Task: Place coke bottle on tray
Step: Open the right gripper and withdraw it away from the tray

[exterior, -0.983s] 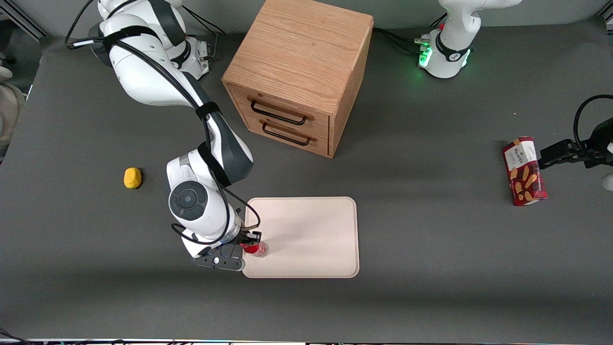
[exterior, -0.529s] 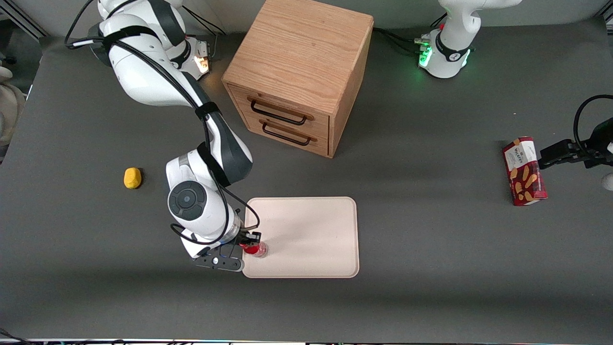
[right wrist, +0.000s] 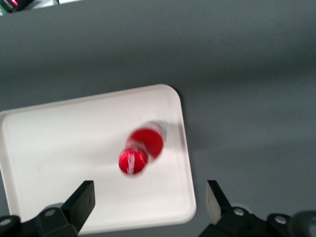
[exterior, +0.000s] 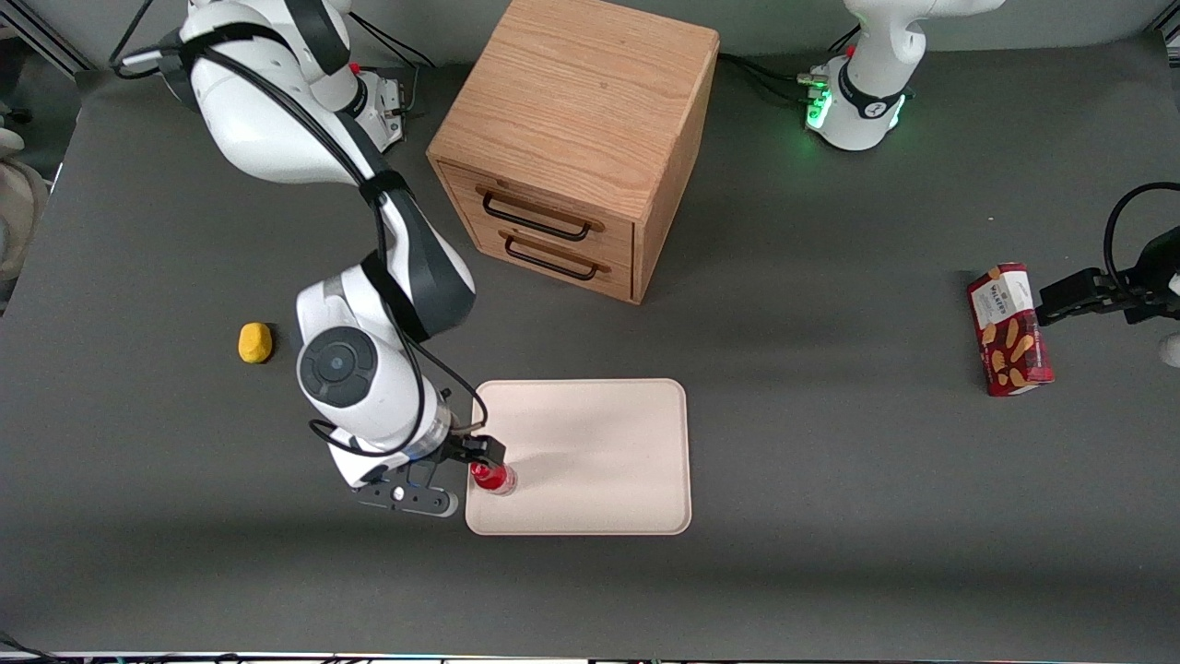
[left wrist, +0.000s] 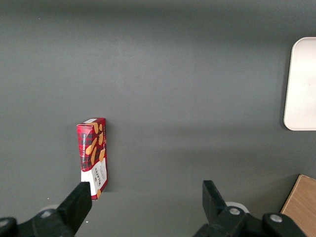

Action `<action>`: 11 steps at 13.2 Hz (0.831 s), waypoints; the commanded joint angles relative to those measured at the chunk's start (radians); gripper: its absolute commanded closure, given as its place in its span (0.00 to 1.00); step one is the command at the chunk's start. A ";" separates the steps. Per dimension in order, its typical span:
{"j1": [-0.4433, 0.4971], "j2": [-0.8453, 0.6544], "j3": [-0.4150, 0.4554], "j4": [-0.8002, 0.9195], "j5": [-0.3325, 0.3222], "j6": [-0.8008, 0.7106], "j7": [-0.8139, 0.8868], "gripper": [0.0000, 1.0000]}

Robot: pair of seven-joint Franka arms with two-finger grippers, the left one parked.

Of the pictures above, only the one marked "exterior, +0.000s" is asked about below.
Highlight black left arm base cables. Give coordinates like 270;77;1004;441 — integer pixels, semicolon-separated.
718;26;860;104

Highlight black arm base cables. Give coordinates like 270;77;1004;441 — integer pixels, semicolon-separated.
718;26;860;104
348;9;443;123

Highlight black right arm base cables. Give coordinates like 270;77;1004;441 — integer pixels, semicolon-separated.
348;9;443;123

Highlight wooden two-drawer cabinet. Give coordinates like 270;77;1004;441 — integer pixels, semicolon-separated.
426;0;721;305

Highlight red Walkers cookie box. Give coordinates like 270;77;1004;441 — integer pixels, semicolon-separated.
966;263;1056;397

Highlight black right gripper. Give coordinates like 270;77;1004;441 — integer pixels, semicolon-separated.
437;433;507;479

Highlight red coke bottle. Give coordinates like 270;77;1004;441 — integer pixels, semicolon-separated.
470;461;519;497

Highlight beige rounded background object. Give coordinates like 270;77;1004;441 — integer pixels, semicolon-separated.
0;127;51;278

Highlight aluminium frame profile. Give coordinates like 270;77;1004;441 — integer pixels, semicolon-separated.
0;0;95;77

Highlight black wood drawer handle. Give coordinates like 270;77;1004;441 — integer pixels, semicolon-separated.
499;231;611;281
476;187;607;243

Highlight beige rectangular plastic tray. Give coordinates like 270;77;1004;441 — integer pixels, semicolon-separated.
465;378;692;537

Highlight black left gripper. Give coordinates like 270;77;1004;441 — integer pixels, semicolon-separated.
1036;228;1180;327

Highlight black looped gripper cable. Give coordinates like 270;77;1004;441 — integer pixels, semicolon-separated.
1103;182;1180;298

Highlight black cable along right arm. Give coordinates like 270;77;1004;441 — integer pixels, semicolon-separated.
110;0;490;458

